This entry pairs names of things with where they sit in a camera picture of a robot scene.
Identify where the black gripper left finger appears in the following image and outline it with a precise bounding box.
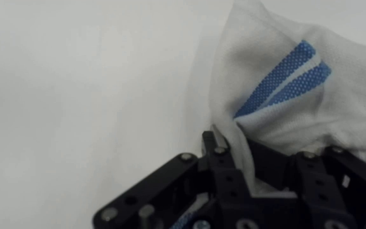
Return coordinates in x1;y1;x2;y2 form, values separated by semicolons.
92;129;257;229

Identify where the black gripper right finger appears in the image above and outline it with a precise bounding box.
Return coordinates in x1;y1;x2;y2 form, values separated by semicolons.
247;138;366;229

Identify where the white towel with blue stripes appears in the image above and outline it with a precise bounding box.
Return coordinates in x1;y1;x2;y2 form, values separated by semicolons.
207;0;366;199

